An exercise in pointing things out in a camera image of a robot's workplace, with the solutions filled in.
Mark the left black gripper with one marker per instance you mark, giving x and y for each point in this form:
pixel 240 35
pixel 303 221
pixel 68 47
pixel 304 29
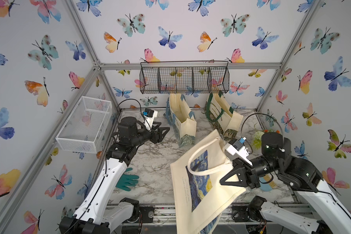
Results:
pixel 157 137

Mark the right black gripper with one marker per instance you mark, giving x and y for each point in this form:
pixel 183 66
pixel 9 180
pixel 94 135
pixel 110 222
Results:
pixel 244 176

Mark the starry night canvas tote bag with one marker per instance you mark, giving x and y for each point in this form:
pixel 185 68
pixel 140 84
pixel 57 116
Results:
pixel 196 177

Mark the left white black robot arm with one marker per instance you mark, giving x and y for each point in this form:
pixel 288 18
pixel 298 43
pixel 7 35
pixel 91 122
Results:
pixel 89 218

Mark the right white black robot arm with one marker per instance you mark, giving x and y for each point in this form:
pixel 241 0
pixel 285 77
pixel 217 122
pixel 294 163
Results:
pixel 297 173

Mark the potted artificial flower plant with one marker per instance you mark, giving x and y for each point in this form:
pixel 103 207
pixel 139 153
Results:
pixel 256 144

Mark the green rubber glove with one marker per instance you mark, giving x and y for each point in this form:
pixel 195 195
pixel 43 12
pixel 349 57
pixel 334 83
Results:
pixel 126 182

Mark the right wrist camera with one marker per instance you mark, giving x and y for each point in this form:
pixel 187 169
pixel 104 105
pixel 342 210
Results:
pixel 237 147

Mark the blue handled canvas tote bag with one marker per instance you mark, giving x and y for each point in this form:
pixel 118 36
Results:
pixel 182 119

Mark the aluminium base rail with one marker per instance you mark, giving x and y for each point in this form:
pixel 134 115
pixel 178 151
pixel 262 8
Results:
pixel 168 214

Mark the black wire wall basket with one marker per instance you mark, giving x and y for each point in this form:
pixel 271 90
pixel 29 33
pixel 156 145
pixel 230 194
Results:
pixel 184 77

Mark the green handled canvas tote bag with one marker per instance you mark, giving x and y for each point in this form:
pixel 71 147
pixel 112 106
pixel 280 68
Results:
pixel 222 116

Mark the white mesh wall basket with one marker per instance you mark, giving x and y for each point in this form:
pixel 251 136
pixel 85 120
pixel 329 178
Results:
pixel 84 128

